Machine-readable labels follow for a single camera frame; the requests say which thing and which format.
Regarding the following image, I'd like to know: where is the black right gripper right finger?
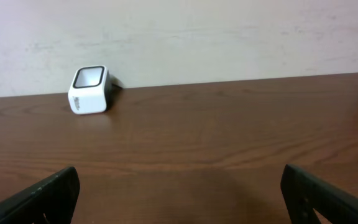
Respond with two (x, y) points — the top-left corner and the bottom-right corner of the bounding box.
(280, 164), (358, 224)

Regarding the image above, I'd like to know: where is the white barcode scanner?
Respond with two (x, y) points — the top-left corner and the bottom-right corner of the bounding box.
(68, 65), (112, 114)

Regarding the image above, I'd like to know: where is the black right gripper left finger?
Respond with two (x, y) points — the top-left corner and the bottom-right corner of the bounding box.
(0, 167), (80, 224)

